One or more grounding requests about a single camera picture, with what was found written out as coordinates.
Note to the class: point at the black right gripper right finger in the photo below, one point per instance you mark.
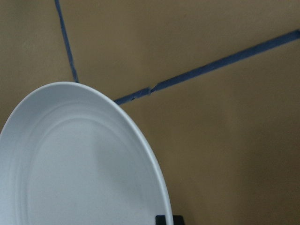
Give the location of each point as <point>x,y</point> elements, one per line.
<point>178,220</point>

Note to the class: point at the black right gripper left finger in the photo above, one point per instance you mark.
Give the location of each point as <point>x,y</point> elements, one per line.
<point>160,220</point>

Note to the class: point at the light blue plate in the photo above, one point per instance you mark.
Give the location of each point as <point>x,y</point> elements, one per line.
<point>69,155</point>

